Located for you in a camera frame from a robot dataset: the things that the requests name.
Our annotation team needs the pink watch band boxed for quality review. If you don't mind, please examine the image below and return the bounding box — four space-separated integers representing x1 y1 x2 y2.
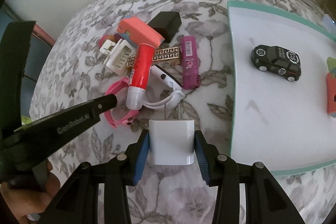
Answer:
104 76 139 128

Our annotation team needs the white usb wall charger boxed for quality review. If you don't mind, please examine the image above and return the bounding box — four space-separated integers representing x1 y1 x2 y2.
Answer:
149 107 195 166

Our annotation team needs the white hair claw clip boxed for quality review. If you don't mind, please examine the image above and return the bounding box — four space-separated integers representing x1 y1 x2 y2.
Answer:
100 39 136 76

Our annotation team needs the red glue tube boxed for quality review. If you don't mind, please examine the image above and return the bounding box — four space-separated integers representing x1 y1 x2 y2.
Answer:
126 43 155 110

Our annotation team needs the coral blue green toy knife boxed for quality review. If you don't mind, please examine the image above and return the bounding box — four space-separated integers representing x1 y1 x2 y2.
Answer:
326 57 336 118

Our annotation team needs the coral blue toy knife large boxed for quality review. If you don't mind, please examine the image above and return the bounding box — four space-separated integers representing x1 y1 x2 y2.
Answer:
117 16 164 49

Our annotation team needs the black toy car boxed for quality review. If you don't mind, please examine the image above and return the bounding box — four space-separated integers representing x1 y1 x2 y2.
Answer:
251 45 302 82

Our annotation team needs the magenta lighter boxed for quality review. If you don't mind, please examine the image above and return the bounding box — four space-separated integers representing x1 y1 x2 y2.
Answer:
182 36 200 90

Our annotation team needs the gold black patterned lighter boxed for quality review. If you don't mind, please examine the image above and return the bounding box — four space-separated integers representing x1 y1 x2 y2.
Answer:
126 46 181 70

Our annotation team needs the pink haired doll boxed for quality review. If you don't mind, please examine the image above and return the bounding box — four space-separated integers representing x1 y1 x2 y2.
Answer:
98 33 122 48

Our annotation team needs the person's left hand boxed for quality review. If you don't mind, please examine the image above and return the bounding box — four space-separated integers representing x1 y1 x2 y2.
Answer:
1 160 60 223

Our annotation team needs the teal white shallow tray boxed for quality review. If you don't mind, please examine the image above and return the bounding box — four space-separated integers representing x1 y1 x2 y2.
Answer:
227 1 335 176

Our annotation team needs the black charger block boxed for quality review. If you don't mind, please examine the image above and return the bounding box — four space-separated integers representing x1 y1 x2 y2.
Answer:
148 11 182 43

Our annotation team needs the white power strip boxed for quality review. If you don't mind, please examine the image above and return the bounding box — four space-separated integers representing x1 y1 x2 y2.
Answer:
322 14 336 36

